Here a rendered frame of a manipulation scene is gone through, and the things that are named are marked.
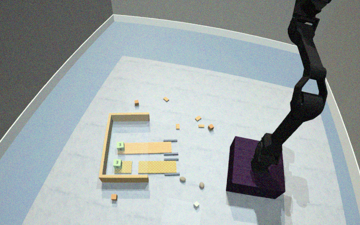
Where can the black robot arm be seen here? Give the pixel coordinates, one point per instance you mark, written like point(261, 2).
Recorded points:
point(304, 106)

